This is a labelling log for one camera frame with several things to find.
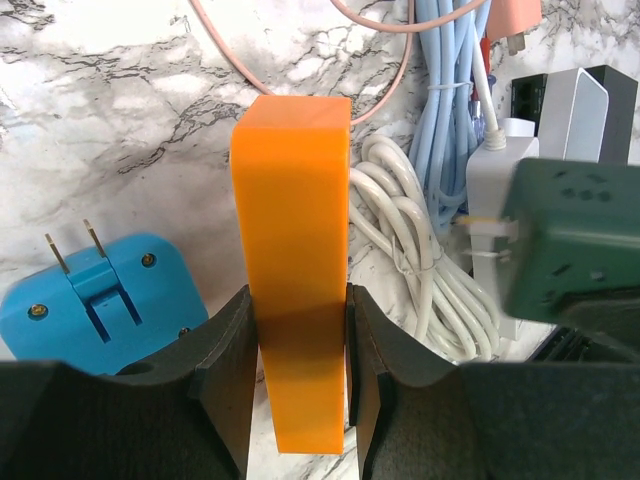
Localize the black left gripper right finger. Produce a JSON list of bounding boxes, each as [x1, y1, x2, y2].
[[346, 286, 639, 479]]

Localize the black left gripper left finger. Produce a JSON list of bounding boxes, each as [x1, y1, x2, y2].
[[1, 288, 257, 479]]

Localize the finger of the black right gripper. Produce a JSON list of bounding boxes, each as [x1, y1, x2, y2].
[[552, 289, 639, 363]]

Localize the dark green plug adapter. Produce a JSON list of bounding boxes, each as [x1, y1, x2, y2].
[[459, 157, 640, 324]]

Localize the teal blue plug block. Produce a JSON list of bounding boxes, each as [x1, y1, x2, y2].
[[1, 233, 208, 374]]

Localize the white green usb charger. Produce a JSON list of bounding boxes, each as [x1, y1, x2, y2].
[[464, 117, 541, 341]]

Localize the orange power strip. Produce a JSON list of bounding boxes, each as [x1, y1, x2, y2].
[[230, 95, 351, 454]]

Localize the small pink plug adapter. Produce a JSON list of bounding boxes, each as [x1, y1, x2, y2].
[[486, 0, 542, 56]]

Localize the black flat block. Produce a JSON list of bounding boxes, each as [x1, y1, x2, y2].
[[586, 65, 638, 165]]

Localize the black block under box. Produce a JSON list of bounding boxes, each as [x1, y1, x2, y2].
[[510, 73, 548, 134]]

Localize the blue red screwdriver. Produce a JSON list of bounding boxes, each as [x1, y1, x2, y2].
[[472, 28, 501, 150]]

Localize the white cable bundle left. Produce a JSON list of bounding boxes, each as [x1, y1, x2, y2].
[[347, 133, 502, 364]]

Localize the light blue coiled cable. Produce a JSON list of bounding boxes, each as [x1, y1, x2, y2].
[[407, 0, 494, 236]]

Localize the thin pink cable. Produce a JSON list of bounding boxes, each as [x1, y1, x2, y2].
[[187, 0, 489, 126]]

